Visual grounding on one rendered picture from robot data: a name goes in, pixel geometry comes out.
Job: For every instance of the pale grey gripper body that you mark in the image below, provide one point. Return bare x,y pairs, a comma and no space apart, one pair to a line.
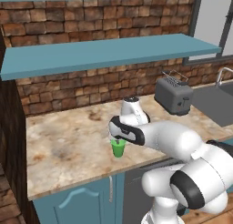
117,139

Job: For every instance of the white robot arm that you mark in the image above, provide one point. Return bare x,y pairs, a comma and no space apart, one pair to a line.
179,139

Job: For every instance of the green cup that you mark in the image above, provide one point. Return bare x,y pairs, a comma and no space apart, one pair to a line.
118,149

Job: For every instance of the dark grey dishwasher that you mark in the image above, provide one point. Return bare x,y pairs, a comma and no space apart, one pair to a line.
133,194

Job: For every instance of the grey toaster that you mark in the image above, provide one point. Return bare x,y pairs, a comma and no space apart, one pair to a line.
171,95

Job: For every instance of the teal cupboard door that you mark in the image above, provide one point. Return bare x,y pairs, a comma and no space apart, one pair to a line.
79,203

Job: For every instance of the grey sink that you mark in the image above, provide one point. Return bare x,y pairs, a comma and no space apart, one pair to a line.
212,104

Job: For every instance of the silver tap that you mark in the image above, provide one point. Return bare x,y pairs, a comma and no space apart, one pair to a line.
220,74

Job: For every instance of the dark framed window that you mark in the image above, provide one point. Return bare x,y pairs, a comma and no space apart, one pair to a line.
212,24

